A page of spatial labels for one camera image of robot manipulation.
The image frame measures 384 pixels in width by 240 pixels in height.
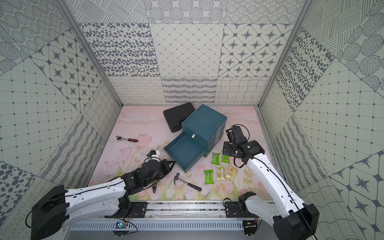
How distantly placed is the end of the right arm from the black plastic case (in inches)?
17.5

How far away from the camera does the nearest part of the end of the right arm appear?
515mm

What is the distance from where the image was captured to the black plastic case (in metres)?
1.04
